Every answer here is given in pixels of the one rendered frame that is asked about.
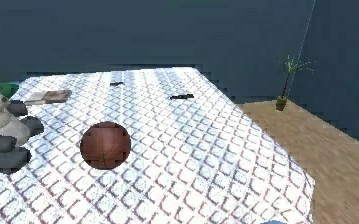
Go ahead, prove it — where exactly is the grey and white teddy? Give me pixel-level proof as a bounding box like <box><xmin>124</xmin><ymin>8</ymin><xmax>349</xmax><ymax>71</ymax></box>
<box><xmin>0</xmin><ymin>82</ymin><xmax>45</xmax><ymax>175</ymax></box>

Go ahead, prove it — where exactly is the green armchair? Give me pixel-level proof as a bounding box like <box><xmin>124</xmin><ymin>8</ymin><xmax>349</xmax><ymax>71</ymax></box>
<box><xmin>0</xmin><ymin>82</ymin><xmax>20</xmax><ymax>100</ymax></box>

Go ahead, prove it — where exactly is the long black remote control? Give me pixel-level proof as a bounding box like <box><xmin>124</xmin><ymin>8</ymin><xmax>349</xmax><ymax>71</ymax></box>
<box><xmin>169</xmin><ymin>93</ymin><xmax>195</xmax><ymax>101</ymax></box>

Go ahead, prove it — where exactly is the white patterned bed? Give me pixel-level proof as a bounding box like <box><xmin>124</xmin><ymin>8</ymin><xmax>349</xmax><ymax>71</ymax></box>
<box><xmin>0</xmin><ymin>66</ymin><xmax>316</xmax><ymax>224</ymax></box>

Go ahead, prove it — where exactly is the brown basketball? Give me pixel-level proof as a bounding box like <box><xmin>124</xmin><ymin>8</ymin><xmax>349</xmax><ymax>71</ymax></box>
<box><xmin>79</xmin><ymin>121</ymin><xmax>132</xmax><ymax>171</ymax></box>

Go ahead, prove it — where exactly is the green potted house plant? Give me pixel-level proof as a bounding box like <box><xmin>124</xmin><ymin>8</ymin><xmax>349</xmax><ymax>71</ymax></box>
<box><xmin>275</xmin><ymin>54</ymin><xmax>316</xmax><ymax>112</ymax></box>

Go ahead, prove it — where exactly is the brown and white book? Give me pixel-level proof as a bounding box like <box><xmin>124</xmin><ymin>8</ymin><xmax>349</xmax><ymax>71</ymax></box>
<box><xmin>23</xmin><ymin>89</ymin><xmax>73</xmax><ymax>105</ymax></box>

